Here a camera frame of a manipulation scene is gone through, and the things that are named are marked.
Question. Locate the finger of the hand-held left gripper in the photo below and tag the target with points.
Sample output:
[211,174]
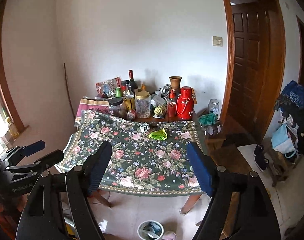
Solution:
[35,146]
[54,156]

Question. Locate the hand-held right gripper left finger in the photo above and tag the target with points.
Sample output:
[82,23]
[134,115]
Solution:
[101,165]

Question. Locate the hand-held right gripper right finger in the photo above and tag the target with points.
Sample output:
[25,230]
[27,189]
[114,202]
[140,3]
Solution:
[200,167]

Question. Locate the green snack wrapper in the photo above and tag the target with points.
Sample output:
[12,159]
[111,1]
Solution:
[158,134]

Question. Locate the foil ball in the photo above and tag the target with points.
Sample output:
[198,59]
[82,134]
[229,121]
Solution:
[144,128]

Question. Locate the white trash bin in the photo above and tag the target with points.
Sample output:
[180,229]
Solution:
[141,226]

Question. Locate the light blue cloth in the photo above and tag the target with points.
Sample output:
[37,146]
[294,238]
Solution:
[154,230]

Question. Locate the yellow oil bottle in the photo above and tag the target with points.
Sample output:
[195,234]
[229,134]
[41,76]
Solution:
[13,128]

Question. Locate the wooden chair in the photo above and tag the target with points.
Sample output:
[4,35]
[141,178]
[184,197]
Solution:
[229,157]

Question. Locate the wooden table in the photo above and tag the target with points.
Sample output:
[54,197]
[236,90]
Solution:
[192,202]

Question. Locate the floral tablecloth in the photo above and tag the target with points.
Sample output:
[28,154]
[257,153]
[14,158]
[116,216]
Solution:
[142,160]

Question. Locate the glass jar with dark contents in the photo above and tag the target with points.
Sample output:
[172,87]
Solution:
[214,128]

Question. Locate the green plastic bag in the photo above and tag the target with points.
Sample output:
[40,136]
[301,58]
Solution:
[207,118]

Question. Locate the small red jar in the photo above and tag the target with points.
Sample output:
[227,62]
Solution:
[131,115]

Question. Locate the dark shoe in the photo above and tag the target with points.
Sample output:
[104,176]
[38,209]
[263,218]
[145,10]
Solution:
[263,165]
[258,153]

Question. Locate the dark jar with black lid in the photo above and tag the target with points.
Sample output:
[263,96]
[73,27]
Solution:
[116,107]

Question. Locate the glass jar with lid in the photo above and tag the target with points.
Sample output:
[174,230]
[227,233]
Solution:
[213,108]

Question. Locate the striped brown paper bag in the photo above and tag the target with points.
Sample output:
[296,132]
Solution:
[91,103]

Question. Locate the red thermos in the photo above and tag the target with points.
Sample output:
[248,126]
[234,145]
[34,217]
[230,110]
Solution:
[184,105]

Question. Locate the red sauce bottle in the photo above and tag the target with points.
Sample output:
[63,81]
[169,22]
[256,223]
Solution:
[171,108]

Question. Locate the bottle with yellow label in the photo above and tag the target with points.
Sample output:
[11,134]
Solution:
[129,102]

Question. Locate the thin wooden stick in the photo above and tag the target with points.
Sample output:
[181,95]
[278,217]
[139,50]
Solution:
[66,85]

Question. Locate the custard apple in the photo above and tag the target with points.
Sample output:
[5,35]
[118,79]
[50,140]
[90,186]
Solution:
[160,111]

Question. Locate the clear plastic jar of nuts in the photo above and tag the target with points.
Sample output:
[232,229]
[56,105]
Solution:
[143,107]

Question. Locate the green cap bottle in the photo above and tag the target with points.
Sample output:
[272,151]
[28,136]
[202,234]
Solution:
[118,92]

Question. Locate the printed snack bag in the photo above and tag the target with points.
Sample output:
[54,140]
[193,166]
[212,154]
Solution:
[106,86]

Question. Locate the clear plastic box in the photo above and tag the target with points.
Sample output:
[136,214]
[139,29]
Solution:
[158,100]

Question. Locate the clay vase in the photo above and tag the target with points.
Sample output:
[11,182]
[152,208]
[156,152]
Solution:
[175,82]

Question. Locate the wine bottle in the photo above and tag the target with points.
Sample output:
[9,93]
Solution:
[132,80]

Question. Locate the wooden door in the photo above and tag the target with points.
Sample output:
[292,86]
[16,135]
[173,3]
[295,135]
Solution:
[247,67]

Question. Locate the dark clothes on rack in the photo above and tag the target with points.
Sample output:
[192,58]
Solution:
[294,105]

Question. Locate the wooden window frame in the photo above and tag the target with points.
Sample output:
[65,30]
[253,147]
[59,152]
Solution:
[6,92]

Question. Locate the wooden door frame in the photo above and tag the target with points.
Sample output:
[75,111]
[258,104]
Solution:
[277,67]

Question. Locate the wall light switch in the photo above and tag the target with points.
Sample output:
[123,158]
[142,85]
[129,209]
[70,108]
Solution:
[217,40]

